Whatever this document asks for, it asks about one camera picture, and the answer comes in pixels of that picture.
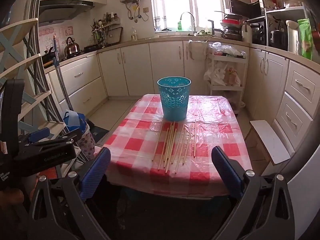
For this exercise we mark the black microwave oven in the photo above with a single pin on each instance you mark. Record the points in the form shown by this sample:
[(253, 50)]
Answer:
[(258, 33)]

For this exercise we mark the kitchen window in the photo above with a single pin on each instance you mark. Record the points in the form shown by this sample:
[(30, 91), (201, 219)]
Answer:
[(190, 2)]

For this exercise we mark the pink wall poster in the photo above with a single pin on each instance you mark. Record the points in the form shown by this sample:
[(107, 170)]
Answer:
[(53, 36)]

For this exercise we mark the blue detergent bag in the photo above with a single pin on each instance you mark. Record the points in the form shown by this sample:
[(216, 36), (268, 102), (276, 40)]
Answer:
[(73, 121)]

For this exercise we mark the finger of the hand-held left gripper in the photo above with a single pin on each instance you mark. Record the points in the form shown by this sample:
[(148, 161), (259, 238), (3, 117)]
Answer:
[(38, 134), (66, 138)]

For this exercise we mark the row of wooden chopsticks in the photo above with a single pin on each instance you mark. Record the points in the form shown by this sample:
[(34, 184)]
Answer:
[(169, 142)]

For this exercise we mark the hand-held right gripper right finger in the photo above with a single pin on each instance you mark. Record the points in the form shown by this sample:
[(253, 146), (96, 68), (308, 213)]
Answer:
[(227, 172)]

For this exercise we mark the white stool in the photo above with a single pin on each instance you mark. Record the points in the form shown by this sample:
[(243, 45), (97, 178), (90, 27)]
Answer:
[(270, 142)]

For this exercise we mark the cream door base cabinet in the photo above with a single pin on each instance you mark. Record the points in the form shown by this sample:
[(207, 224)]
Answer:
[(140, 67)]

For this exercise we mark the steel whistling kettle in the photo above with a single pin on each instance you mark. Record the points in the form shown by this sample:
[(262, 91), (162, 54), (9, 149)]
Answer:
[(72, 48)]

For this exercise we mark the white trolley cart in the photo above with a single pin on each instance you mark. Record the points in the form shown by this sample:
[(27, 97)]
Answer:
[(241, 80)]

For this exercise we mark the floral print bag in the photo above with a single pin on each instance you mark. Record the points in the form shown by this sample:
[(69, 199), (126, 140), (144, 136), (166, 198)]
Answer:
[(86, 145)]

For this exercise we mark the range hood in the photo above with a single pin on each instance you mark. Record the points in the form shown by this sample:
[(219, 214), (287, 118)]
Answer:
[(62, 10)]

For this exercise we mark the white electric kettle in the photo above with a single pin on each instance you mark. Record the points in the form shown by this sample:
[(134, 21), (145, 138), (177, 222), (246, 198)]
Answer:
[(292, 37)]

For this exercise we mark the blue perforated plastic basket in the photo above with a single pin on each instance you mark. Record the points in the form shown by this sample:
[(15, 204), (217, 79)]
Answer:
[(175, 105)]

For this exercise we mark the person's left hand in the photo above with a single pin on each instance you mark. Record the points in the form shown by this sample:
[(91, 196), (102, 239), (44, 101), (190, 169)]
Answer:
[(11, 197)]

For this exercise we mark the green snack packet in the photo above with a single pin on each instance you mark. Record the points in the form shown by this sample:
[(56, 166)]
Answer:
[(306, 40)]

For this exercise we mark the clear plastic bottle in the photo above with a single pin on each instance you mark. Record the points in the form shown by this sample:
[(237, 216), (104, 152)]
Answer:
[(134, 35)]

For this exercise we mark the chrome sink faucet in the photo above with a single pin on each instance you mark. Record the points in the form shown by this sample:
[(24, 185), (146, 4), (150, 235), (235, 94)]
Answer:
[(193, 21)]

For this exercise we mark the green dish soap bottle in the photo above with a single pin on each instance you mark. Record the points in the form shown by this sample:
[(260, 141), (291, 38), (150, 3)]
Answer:
[(179, 25)]

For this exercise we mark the cream panelled base cabinet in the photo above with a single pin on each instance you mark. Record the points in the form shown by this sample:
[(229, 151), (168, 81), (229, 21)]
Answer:
[(275, 80)]

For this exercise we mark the white plastic bag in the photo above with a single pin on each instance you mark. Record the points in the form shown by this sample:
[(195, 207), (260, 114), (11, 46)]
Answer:
[(220, 75)]

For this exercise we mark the cream drawer cabinet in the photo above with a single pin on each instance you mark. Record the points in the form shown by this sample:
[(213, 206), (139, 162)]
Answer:
[(75, 85)]

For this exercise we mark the black toaster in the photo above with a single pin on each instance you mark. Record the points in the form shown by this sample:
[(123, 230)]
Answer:
[(278, 40)]

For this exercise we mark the folding wooden rack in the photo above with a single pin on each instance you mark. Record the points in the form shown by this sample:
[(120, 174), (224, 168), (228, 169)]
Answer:
[(22, 60)]

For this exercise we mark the stack of pots and pans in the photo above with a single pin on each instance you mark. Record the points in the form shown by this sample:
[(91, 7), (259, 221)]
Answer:
[(231, 27)]

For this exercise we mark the wall utensil rack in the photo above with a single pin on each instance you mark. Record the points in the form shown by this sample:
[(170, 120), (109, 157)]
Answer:
[(105, 32)]

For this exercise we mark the red white checked tablecloth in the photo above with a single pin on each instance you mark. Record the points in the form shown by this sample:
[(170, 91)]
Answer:
[(140, 155)]

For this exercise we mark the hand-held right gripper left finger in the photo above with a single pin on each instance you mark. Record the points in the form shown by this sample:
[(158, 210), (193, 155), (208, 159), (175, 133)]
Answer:
[(96, 172)]

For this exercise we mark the white cutting board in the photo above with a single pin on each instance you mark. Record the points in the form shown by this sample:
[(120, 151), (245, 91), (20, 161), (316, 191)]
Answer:
[(247, 33)]

